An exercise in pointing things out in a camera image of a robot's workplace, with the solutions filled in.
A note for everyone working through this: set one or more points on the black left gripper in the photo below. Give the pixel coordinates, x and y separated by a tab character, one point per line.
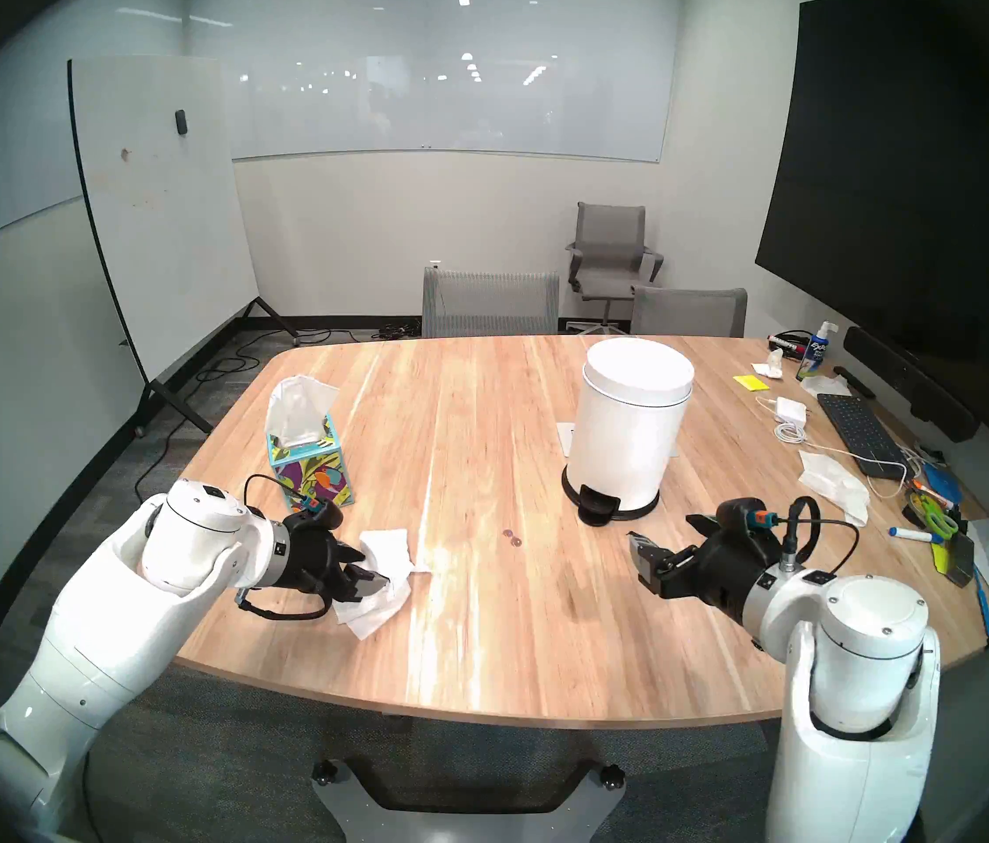
319	560

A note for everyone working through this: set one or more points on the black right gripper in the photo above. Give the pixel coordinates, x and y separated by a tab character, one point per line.
722	569

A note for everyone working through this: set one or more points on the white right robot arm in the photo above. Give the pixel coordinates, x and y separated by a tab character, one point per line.
863	674

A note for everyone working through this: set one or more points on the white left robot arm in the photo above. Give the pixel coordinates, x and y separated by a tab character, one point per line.
108	622

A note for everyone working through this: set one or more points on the colourful leaf print tissue box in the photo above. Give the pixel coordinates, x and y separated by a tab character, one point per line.
319	472

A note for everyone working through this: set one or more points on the large crumpled white tissue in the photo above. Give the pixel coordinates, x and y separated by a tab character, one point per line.
832	486

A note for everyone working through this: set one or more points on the white tissue in box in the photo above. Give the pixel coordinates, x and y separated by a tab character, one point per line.
301	407

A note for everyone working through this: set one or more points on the small crumpled white tissue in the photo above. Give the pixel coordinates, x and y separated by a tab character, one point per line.
768	367

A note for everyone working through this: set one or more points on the flat white tissue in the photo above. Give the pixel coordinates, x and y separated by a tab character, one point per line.
823	386

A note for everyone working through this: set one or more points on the white pedal trash bin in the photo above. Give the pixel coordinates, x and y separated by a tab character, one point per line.
630	420

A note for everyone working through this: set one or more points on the white power adapter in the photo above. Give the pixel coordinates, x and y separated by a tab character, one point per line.
791	409

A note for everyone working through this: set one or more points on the yellow sticky note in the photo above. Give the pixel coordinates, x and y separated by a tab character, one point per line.
751	382

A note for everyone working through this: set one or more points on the black keyboard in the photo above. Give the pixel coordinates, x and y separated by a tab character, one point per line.
863	433

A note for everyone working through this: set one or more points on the red and black marker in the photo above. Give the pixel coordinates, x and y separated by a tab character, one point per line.
788	343

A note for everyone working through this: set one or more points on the grey fabric back chair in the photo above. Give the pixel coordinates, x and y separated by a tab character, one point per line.
687	313

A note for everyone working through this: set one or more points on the whiteboard cleaner spray bottle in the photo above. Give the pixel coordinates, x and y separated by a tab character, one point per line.
815	354

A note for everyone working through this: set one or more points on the blue whiteboard marker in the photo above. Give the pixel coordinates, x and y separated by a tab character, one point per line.
916	535

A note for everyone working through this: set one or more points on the black video bar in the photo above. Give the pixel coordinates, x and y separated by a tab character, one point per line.
907	380

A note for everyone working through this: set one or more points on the dark grey block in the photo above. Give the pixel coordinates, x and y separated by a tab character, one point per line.
960	558

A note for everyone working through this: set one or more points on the grey mesh back chair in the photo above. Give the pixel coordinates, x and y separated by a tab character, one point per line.
490	301

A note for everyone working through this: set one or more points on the grey office chair with armrests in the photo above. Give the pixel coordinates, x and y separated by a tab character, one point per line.
608	244

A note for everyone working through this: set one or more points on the blue pen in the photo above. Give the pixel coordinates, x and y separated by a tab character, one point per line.
984	604

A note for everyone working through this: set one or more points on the mobile whiteboard on stand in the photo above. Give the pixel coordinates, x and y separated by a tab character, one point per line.
161	191

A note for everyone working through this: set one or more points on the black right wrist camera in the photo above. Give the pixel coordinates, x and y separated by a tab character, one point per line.
744	514

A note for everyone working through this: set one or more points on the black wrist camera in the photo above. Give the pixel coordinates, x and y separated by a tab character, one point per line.
319	516
744	514

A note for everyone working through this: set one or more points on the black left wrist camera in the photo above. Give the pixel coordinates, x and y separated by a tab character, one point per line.
319	516

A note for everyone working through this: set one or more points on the large black wall screen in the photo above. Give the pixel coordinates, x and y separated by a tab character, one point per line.
907	174

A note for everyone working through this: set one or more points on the wide glass wall whiteboard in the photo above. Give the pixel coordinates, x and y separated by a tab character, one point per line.
459	60

